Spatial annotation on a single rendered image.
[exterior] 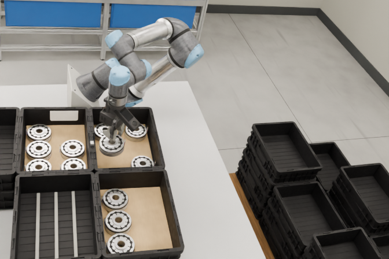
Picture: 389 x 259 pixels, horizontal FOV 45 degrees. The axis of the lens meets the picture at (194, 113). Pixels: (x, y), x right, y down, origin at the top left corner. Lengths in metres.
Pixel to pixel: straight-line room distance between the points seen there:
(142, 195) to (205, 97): 2.04
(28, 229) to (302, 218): 1.53
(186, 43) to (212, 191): 0.71
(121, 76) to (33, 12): 2.19
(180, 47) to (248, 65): 2.40
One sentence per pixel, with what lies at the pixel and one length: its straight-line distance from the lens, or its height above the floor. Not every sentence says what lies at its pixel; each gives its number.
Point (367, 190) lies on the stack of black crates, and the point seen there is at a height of 0.49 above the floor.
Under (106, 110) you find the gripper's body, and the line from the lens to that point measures 1.92.
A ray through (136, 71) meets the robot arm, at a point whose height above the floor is 1.32.
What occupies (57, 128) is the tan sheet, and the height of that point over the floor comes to 0.83.
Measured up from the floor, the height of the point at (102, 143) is 1.00.
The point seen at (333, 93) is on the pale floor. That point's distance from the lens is 4.55.
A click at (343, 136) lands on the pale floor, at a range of 4.11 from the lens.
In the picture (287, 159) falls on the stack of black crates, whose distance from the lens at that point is 2.90.
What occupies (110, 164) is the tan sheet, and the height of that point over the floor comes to 0.83.
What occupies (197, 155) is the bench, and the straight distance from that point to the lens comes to 2.43.
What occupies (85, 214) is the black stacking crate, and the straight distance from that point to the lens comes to 1.95.
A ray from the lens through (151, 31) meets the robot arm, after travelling 2.01.
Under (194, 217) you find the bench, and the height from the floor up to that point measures 0.70.
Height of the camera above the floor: 2.40
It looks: 40 degrees down
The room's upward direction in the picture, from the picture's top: 14 degrees clockwise
